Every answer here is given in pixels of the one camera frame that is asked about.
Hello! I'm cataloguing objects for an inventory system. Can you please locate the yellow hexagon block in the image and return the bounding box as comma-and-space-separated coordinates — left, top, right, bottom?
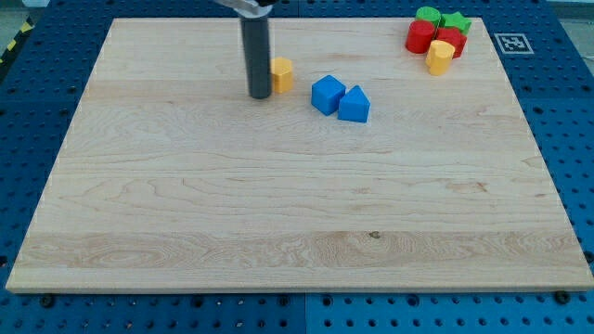
271, 57, 293, 94

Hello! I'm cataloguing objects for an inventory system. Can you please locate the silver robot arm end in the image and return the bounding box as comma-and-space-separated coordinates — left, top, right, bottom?
214, 0, 277, 19

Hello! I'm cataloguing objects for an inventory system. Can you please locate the blue cube block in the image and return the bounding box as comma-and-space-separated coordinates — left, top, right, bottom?
311, 75, 346, 116

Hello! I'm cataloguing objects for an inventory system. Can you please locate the blue triangle block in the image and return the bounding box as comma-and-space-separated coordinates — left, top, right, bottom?
338, 85, 370, 123

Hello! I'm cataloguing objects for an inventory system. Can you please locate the light wooden board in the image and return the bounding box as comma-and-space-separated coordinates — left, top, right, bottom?
6, 18, 593, 294

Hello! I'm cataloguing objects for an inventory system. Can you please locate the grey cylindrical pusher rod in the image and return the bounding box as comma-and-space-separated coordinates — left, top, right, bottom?
239, 16, 272, 99

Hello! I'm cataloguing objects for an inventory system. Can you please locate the red cylinder block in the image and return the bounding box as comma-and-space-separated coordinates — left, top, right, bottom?
405, 20, 435, 54

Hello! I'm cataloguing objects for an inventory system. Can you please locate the yellow heart block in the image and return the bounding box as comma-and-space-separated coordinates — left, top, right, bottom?
425, 40, 456, 76

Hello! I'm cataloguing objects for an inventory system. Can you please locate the green cylinder block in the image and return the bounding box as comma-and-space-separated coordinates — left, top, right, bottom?
415, 6, 442, 27

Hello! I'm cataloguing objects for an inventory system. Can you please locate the red block behind heart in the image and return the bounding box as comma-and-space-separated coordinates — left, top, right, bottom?
435, 28, 467, 58

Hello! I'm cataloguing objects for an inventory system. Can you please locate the green star block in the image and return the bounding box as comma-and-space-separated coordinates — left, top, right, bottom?
439, 12, 472, 35

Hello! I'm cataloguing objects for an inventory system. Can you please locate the white fiducial marker tag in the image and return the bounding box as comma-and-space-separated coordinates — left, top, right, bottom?
494, 32, 534, 55

